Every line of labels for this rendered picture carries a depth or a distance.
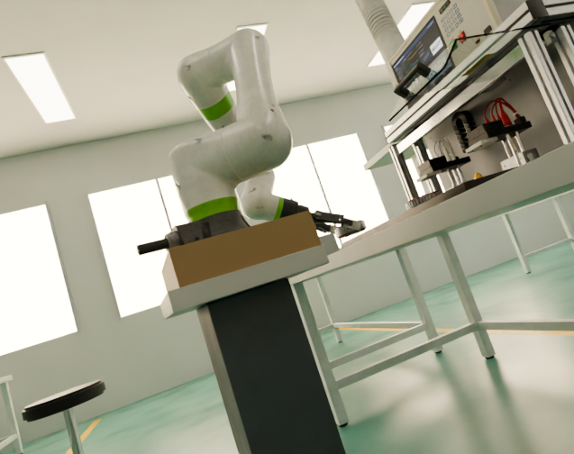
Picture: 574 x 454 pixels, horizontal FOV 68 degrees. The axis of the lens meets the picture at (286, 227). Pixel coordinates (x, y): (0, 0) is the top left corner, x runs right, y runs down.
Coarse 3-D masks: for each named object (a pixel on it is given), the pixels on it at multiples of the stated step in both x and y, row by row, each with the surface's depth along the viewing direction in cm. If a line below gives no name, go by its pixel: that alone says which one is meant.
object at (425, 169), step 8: (432, 160) 129; (440, 160) 130; (456, 160) 131; (464, 160) 132; (424, 168) 132; (432, 168) 128; (440, 168) 129; (448, 168) 133; (424, 176) 129; (432, 176) 130; (456, 176) 133
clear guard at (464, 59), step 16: (496, 32) 91; (512, 32) 93; (448, 48) 90; (464, 48) 93; (480, 48) 96; (496, 48) 99; (512, 48) 102; (432, 64) 95; (448, 64) 99; (464, 64) 102; (480, 64) 106; (416, 80) 101; (432, 80) 90; (448, 80) 109; (464, 80) 113; (400, 96) 109
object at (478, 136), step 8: (480, 128) 107; (488, 128) 106; (496, 128) 107; (504, 128) 107; (512, 128) 108; (520, 128) 108; (528, 128) 110; (472, 136) 110; (480, 136) 107; (488, 136) 105; (496, 136) 106; (504, 136) 110; (512, 136) 114; (472, 144) 111; (480, 144) 105; (488, 144) 109; (504, 144) 113; (520, 144) 108
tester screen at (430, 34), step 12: (432, 24) 124; (420, 36) 130; (432, 36) 125; (420, 48) 131; (444, 48) 122; (408, 60) 138; (420, 60) 133; (432, 60) 128; (396, 72) 145; (408, 72) 139; (408, 84) 141
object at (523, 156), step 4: (520, 152) 107; (524, 152) 106; (528, 152) 107; (532, 152) 107; (536, 152) 107; (520, 156) 107; (524, 156) 106; (536, 156) 107; (504, 160) 112; (508, 160) 111; (512, 160) 110; (524, 160) 106; (528, 160) 106; (504, 164) 112; (508, 164) 111; (512, 164) 110; (516, 164) 109; (504, 168) 113; (508, 168) 111
